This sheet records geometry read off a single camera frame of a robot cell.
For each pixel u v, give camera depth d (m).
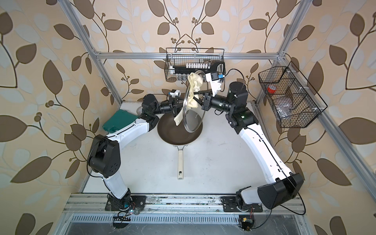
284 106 0.74
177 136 0.99
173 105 0.67
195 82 0.57
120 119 1.06
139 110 1.12
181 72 0.85
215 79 0.53
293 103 0.74
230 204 0.73
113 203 0.69
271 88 0.80
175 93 0.75
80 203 0.77
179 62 0.94
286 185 0.38
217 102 0.55
